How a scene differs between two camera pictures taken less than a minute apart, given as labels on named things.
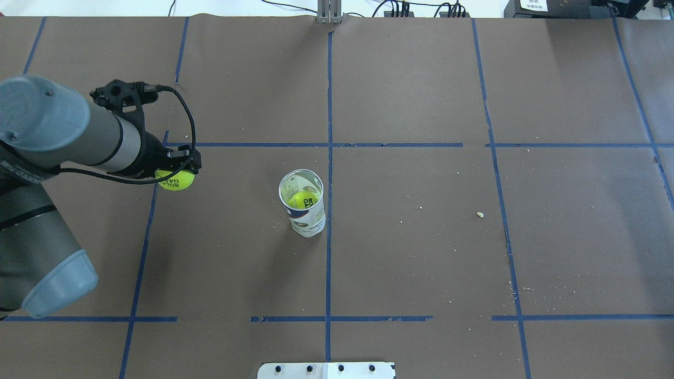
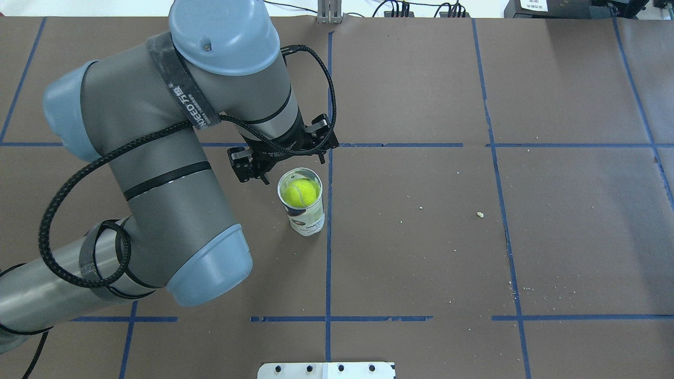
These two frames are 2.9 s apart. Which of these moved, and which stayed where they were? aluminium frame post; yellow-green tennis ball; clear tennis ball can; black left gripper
Moved: black left gripper; yellow-green tennis ball
Stayed: aluminium frame post; clear tennis ball can
